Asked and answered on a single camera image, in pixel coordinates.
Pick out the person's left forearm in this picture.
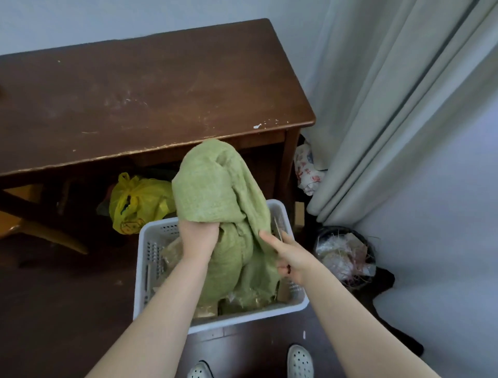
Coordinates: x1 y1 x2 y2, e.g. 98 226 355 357
85 256 213 378

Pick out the person's white shoe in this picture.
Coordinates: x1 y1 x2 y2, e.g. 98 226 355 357
287 344 314 378
186 361 214 378

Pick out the black trash bin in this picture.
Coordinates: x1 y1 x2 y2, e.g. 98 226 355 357
314 225 377 291

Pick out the green woven sack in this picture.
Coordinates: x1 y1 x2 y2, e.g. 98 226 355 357
171 139 281 312

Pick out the person's right white shoe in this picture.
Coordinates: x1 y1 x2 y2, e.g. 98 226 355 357
287 344 314 378

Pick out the person's right hand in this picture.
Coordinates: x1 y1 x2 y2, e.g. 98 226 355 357
258 229 324 287

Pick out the white red floral cloth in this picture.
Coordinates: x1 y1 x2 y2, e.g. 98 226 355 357
294 142 326 196

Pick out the light wooden chair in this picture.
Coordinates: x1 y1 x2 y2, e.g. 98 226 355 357
0 185 89 256

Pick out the pile of small cardboard parcels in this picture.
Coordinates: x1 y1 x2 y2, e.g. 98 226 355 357
149 233 304 318

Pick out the yellow plastic bag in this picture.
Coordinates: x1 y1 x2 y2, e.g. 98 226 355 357
108 172 176 235

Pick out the white plastic perforated basket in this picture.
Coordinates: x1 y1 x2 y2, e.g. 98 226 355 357
133 199 310 335

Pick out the person's left hand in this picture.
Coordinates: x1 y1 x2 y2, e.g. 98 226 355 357
178 219 220 264

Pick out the person's right forearm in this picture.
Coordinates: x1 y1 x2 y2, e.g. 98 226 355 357
303 263 440 378

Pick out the beige curtain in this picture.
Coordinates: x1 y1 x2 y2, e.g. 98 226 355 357
305 0 498 226

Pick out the dark brown wooden table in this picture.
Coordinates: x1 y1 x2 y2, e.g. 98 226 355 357
0 18 316 207

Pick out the white trash with strings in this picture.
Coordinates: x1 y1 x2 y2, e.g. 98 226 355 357
317 232 376 287

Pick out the person's left white shoe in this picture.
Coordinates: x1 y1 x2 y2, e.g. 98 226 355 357
186 361 214 378

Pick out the white sheer curtain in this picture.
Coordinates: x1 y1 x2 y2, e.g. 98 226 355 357
354 101 498 378

